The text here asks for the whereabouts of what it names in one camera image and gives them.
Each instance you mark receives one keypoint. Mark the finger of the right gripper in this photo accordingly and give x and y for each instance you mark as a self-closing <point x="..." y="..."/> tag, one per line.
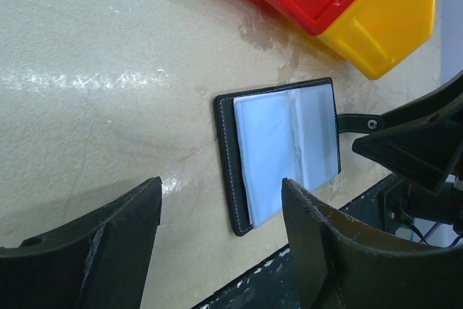
<point x="422" y="147"/>
<point x="425" y="105"/>

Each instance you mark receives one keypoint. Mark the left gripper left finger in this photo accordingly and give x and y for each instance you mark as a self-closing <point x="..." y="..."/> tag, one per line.
<point x="99" y="260"/>

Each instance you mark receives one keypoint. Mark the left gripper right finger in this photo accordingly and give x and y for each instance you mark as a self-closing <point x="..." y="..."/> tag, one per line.
<point x="341" y="262"/>

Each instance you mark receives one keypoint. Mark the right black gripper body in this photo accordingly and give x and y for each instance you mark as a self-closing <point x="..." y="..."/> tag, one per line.
<point x="400" y="203"/>

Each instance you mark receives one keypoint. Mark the yellow plastic bin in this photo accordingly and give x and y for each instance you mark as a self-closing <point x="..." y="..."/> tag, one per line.
<point x="376" y="35"/>

